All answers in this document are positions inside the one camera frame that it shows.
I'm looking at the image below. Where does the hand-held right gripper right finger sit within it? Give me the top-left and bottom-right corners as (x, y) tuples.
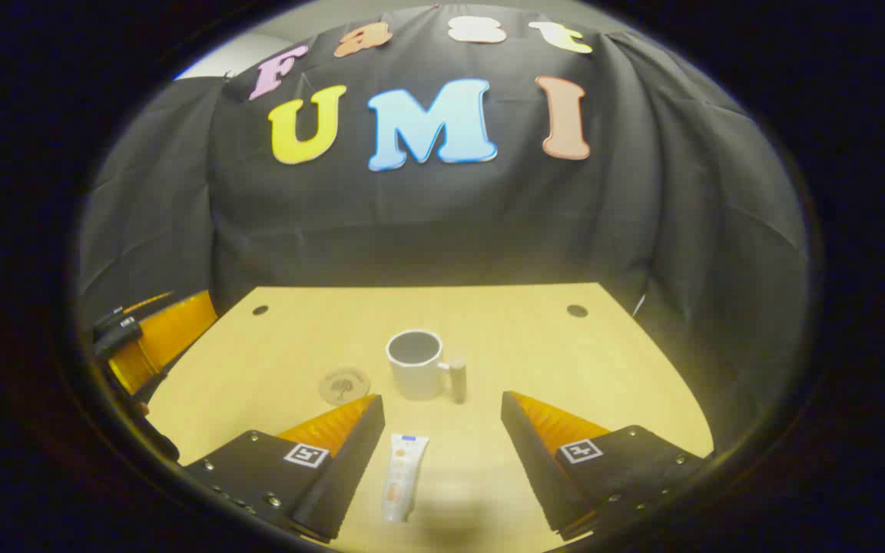
(500, 390), (708, 539)

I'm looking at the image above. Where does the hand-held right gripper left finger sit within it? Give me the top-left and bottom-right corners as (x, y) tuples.
(184, 393), (386, 543)

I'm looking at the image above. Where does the white toothpaste tube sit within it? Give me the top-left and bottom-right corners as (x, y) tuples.
(381, 434), (429, 523)

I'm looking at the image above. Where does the round cork coaster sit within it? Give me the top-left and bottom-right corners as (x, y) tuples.
(318, 366), (372, 406)

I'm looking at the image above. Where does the white cup with wooden handle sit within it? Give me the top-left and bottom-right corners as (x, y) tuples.
(386, 330), (467, 404)

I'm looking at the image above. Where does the light wooden desktop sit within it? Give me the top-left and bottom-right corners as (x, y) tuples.
(147, 284), (714, 553)

